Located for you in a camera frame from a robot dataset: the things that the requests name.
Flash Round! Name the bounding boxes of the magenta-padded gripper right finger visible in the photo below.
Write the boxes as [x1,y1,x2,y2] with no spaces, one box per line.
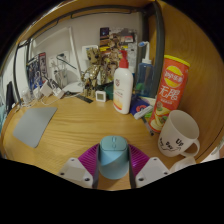
[128,143,172,189]

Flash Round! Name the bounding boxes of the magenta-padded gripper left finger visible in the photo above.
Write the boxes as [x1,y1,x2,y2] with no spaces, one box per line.
[57,143,101,190]

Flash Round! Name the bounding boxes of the light blue computer mouse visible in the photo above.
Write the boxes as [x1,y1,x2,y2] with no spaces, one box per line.
[98,135,130,180]

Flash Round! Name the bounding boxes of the black pen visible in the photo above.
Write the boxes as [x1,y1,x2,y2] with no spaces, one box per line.
[142,116,155,136]

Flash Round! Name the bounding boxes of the white printed mug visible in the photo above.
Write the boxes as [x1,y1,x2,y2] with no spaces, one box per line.
[157,109,201,158]

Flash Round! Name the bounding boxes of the blue packet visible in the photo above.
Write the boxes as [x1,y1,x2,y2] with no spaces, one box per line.
[129,97,155,120]

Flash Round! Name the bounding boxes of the black ruler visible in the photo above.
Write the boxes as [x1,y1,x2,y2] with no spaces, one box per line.
[76,94,94,104]

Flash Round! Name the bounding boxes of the small white desk clock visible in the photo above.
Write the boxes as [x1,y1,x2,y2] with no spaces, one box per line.
[95,90,108,103]

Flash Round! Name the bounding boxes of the white power strip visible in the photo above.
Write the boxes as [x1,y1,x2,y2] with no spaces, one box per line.
[51,85,66,99]

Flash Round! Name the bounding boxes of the red chip can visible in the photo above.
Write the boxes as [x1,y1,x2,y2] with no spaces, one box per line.
[148,54,191,134]

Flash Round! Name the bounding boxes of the white desk lamp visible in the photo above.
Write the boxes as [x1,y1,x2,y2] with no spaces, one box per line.
[31,25,85,94]

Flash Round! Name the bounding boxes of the white charger block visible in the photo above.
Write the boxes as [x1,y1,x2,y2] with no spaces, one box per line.
[32,87,44,100]
[39,80,54,98]

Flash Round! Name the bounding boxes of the white lotion bottle red pump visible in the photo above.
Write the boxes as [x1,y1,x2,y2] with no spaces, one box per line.
[112,49,134,115]

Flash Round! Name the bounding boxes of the dark green pot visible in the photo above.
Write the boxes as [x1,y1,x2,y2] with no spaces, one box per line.
[105,81,116,101]

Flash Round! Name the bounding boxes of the clear glass jar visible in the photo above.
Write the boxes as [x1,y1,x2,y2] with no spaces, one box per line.
[21,87,34,104]

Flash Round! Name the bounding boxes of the metal cup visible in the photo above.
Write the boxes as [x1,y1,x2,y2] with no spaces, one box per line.
[54,69,69,88]

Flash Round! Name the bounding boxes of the blue bottle white nozzle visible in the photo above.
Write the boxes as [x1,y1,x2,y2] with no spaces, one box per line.
[134,41,155,98]

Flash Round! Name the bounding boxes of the black bag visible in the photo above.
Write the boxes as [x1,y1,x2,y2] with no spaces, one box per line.
[5,81,16,113]

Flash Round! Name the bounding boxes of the brown tree creature figurine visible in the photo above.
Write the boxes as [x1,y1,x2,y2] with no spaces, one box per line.
[80,47,103,98]

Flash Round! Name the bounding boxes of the robot model kit box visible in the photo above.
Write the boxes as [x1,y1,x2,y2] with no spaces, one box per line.
[26,51,48,93]

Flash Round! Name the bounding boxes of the colourful figure boxes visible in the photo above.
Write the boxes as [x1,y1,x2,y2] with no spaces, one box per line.
[99,26,138,84]

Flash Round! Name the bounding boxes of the white wall socket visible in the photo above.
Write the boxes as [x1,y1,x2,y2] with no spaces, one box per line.
[48,55,60,68]
[58,50,70,66]

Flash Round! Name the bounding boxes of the dark grey metal desk frame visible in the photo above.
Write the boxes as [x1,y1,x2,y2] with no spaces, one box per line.
[12,1,166,108]

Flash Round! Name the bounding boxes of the white wall box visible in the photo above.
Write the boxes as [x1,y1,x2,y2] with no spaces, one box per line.
[81,44,100,61]

